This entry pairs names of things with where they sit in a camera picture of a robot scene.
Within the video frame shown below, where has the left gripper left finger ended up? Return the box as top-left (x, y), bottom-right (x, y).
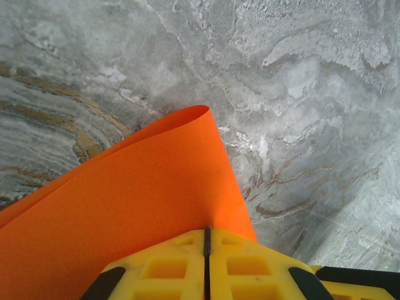
top-left (79, 227), bottom-right (208, 300)

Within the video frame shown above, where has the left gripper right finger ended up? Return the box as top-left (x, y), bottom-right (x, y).
top-left (207, 227), bottom-right (336, 300)

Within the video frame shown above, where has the orange paper sheet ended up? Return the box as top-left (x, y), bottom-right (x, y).
top-left (0, 104), bottom-right (258, 300)

